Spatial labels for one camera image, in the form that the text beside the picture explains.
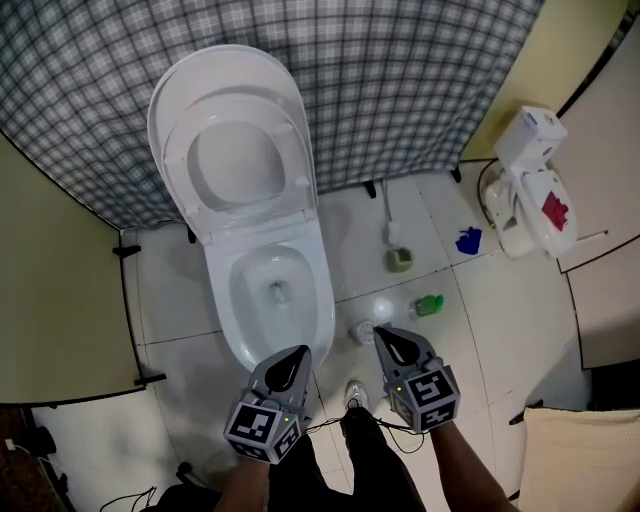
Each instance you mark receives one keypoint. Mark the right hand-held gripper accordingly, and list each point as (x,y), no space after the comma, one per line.
(430,400)

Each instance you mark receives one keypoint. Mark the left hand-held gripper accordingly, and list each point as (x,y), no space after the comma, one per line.
(255,430)

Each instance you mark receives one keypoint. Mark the large white toilet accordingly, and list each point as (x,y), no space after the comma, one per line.
(260,235)

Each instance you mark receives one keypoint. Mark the person's right forearm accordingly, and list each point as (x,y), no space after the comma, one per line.
(465,465)

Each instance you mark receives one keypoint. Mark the person's left forearm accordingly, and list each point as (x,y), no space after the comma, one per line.
(245,485)

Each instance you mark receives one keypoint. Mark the white toilet brush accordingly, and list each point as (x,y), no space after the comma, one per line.
(392,232)

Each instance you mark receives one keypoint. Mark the small white toilet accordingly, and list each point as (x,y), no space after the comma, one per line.
(525,145)

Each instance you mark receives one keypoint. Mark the green plastic bottle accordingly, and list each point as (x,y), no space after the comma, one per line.
(427,305)

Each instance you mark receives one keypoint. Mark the person's white shoe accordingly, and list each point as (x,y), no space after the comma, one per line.
(356,395)

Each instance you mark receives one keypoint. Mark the green brush holder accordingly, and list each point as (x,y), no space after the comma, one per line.
(399,261)

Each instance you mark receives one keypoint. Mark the person's left leg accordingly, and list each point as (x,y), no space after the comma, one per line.
(295,480)

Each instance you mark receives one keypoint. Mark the person's leg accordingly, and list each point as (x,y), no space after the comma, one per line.
(375,465)
(295,480)

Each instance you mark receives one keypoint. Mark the person's right leg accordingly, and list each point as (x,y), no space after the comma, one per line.
(375,465)

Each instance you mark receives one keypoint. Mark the black partition foot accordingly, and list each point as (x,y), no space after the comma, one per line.
(127,251)
(150,380)
(525,411)

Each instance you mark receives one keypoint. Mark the black office chair base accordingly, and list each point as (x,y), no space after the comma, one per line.
(185,497)

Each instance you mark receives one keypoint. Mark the black curtain stand foot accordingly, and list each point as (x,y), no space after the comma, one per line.
(190,235)
(370,190)
(456,175)

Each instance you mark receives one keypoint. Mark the red cloth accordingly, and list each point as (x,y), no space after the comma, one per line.
(555,210)

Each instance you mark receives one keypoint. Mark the cream fabric cushion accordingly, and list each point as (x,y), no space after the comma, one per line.
(580,460)

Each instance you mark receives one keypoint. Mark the thin white stick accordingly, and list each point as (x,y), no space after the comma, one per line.
(592,235)

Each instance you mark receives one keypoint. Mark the beige partition panel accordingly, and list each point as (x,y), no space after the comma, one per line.
(60,280)

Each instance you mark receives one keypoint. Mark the grey plaid curtain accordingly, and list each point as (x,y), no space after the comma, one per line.
(400,75)

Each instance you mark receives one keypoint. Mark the yellow partition panel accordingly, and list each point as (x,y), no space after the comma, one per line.
(540,75)

